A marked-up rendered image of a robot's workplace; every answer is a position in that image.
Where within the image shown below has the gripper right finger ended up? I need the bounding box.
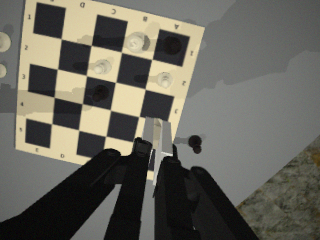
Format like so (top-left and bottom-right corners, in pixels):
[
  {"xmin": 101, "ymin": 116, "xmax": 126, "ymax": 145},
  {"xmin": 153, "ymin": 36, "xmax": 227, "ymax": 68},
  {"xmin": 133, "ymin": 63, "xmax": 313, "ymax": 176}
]
[{"xmin": 152, "ymin": 121, "xmax": 259, "ymax": 240}]

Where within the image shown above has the black and cream chessboard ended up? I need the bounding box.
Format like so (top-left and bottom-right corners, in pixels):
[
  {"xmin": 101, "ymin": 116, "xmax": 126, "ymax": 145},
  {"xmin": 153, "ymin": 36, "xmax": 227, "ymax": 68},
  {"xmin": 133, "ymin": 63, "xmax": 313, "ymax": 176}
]
[{"xmin": 16, "ymin": 0, "xmax": 205, "ymax": 165}]

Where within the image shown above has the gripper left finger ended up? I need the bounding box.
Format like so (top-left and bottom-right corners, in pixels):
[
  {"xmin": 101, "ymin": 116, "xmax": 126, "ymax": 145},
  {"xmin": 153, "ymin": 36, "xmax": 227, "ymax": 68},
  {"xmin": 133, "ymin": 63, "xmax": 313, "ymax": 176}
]
[{"xmin": 0, "ymin": 117, "xmax": 154, "ymax": 240}]

